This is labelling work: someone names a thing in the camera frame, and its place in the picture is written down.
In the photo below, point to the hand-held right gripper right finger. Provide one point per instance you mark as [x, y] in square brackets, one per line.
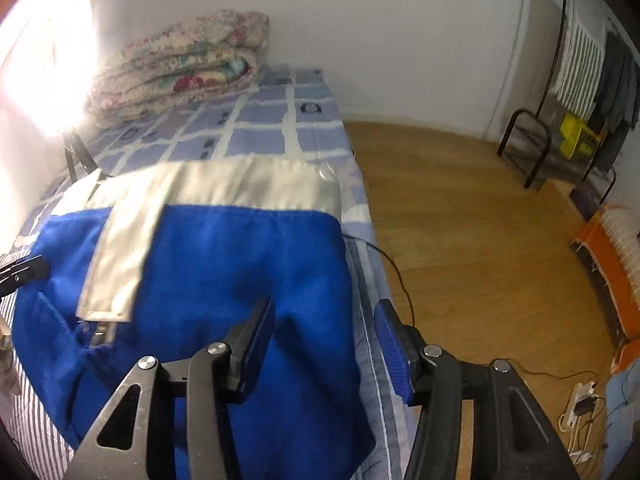
[392, 355]

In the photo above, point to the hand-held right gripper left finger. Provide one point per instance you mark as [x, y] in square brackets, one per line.
[255, 355]

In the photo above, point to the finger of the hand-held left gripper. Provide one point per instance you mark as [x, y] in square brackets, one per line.
[25, 270]

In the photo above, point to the beige and blue work jacket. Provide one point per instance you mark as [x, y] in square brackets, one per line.
[225, 250]

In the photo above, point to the black clothes rack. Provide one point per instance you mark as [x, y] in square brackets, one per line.
[523, 111]

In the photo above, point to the dark hanging clothes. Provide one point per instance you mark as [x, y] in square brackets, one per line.
[615, 85]

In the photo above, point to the black tripod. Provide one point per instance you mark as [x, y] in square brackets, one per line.
[75, 155]

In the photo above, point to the bed with blue patterned sheet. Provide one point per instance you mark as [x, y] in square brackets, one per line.
[30, 410]

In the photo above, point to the white power strip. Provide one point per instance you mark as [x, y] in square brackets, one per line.
[575, 400]

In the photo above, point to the blue checked bed sheet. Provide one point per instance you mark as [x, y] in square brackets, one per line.
[260, 125]

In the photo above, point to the orange covered bench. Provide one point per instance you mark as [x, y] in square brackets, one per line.
[595, 245]

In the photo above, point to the blue floor mat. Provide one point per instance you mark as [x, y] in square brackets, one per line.
[622, 410]

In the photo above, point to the folded floral quilt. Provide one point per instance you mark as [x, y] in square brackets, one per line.
[185, 70]

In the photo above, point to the yellow box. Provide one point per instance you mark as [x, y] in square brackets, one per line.
[575, 135]

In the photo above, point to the green striped towel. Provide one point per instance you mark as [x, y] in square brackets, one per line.
[580, 60]

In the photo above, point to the white wall conduit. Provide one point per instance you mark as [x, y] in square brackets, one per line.
[510, 60]

